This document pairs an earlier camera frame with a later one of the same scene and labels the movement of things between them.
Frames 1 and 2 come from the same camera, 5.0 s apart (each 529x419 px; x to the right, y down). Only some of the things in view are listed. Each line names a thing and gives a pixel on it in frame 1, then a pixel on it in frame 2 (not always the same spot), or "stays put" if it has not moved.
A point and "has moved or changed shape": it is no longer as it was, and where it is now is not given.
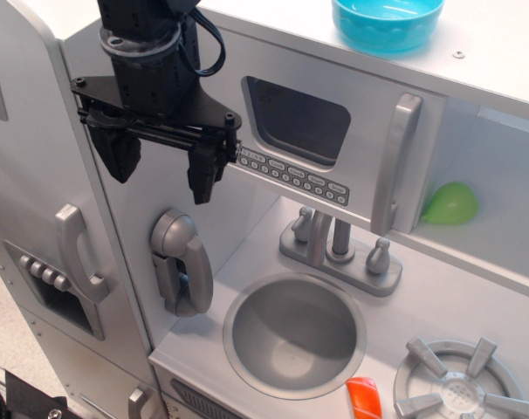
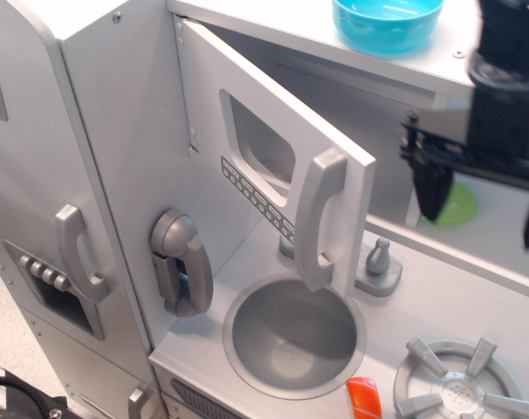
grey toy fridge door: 50,237 stays put
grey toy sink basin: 297,336 stays put
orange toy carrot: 365,398 stays put
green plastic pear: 454,203 stays put
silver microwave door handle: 395,162 → 326,176
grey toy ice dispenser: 51,287 stays put
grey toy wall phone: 182,265 stays put
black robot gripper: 156,92 → 505,123
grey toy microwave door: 333,131 has moved or changed shape
